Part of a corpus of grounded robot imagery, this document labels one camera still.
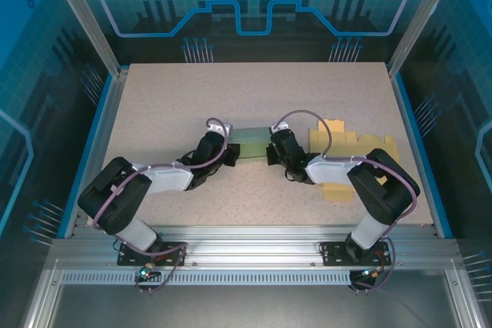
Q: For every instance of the green paper box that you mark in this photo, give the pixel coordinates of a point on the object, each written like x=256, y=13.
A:
x=250, y=143

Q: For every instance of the yellow paper box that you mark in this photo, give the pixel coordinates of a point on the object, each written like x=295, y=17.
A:
x=334, y=138

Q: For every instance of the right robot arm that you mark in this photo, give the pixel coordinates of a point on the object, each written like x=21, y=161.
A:
x=330, y=170

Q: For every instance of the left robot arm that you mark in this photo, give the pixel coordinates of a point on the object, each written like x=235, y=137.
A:
x=169, y=179

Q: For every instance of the blue table edge strip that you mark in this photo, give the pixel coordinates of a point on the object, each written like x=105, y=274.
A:
x=408, y=113

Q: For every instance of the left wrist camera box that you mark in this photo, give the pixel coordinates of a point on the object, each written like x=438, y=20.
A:
x=227, y=128

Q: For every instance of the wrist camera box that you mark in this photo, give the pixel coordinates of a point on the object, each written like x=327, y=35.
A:
x=227, y=128
x=280, y=126

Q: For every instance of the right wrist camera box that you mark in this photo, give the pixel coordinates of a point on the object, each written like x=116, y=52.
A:
x=280, y=126

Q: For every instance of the aluminium mounting rail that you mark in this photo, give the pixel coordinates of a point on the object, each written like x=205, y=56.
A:
x=250, y=247

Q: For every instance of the aluminium side rail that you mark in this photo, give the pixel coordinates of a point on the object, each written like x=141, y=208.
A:
x=102, y=143

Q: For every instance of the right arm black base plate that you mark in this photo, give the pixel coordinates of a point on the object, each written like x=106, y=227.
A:
x=332, y=257

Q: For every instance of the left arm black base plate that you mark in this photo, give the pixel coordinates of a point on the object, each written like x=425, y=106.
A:
x=125, y=260

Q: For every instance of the aluminium corner post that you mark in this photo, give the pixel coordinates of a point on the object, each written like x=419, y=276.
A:
x=92, y=20
x=417, y=20

